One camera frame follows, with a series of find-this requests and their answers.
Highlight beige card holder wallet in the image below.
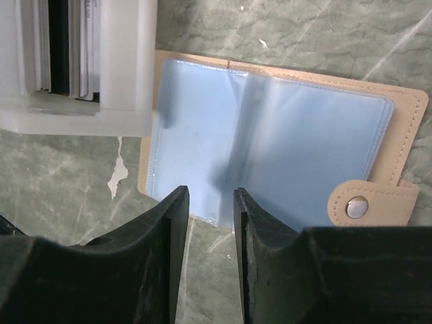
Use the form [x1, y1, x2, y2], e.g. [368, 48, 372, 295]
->
[138, 51, 429, 231]

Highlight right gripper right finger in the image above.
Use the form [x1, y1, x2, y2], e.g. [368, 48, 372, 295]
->
[234, 188, 431, 323]

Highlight white card tray box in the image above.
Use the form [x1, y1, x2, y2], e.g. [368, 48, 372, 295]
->
[1, 1, 157, 137]

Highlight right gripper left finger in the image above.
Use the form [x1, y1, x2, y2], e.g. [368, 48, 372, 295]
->
[1, 186, 189, 323]

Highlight cards stack in tray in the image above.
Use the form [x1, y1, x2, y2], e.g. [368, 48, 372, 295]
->
[16, 1, 101, 102]

